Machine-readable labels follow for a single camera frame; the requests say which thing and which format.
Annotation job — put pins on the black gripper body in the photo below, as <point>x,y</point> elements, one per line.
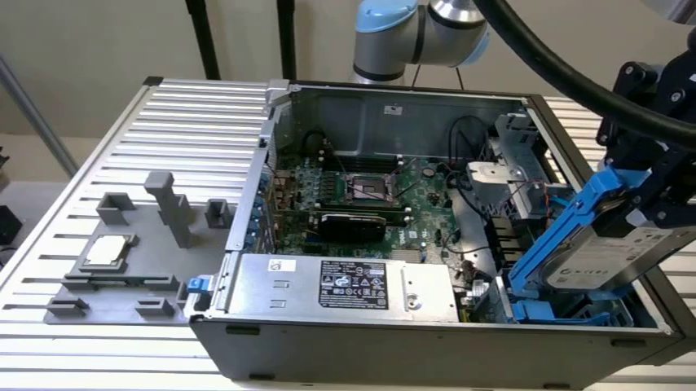
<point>677,87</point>

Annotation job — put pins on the disk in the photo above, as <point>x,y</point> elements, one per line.
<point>593,260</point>

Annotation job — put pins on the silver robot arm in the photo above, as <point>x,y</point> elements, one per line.
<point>382,40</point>

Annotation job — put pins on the silver metal drive cage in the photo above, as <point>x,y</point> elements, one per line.
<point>492,179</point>

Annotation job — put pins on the green motherboard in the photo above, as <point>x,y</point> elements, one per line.
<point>430,203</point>

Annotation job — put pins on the CPU socket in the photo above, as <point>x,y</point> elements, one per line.
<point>371,185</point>

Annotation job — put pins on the black graphics card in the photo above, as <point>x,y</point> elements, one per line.
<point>348,230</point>

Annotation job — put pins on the black stand pole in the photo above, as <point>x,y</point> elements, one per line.
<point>204,40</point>
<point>287,40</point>

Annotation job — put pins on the black open PC case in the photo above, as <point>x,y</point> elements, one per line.
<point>382,354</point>

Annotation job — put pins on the silver power supply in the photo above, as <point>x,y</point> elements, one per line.
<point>305,293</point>

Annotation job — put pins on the blue case latch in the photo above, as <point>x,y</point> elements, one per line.
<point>197,285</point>

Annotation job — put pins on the grey parts rack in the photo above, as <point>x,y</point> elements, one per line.
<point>153,264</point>

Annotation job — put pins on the silver CPU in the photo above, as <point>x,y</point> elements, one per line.
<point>109,249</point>

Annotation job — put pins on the grey metal pole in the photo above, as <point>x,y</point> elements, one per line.
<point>38,118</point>

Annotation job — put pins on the black box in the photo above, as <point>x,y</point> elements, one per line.
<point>9,226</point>

